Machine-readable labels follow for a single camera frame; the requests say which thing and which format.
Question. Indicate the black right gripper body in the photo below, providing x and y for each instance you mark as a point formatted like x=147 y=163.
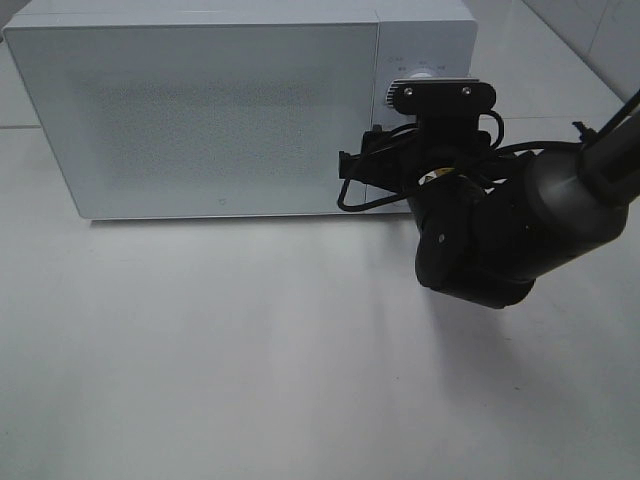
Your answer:
x=396 y=160

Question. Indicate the white microwave door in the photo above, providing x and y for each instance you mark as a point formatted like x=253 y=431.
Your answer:
x=186 y=122

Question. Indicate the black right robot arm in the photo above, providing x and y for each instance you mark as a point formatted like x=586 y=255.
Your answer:
x=492 y=218

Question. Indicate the upper white power knob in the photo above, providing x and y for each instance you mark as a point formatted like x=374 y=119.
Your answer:
x=420 y=75

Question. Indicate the white microwave oven body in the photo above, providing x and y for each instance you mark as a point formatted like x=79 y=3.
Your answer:
x=410 y=35

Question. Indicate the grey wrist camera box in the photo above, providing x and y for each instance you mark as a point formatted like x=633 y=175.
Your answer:
x=437 y=96

